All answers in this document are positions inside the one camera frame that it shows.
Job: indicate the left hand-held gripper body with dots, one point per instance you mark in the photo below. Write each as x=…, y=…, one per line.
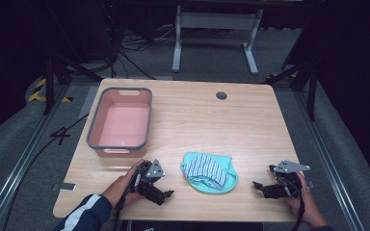
x=154, y=170

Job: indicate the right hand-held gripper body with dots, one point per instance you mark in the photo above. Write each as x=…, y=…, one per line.
x=287, y=179

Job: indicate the teal striped cloth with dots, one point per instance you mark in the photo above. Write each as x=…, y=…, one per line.
x=210, y=173

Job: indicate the pink basket with grey rim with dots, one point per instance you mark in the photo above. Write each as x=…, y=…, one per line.
x=122, y=125

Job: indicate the person's right hand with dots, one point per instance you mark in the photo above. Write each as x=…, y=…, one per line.
x=308, y=205

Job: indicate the person's left hand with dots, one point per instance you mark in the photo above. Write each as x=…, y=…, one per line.
x=120, y=189

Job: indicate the person's dark clothing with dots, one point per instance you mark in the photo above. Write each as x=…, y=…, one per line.
x=192, y=226

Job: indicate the black metal stand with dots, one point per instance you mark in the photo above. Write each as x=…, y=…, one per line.
x=311, y=93
x=49, y=86

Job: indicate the grey tape strip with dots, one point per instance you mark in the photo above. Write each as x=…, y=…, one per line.
x=65, y=186

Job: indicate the black tape cross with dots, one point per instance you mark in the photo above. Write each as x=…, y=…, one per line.
x=60, y=135

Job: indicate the yellow black hazard tape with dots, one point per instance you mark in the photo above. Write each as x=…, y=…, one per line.
x=37, y=94

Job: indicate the aluminium floor rail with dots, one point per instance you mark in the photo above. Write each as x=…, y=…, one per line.
x=16, y=170
x=330, y=173

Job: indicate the grey metal table frame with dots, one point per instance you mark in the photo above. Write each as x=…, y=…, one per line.
x=216, y=20

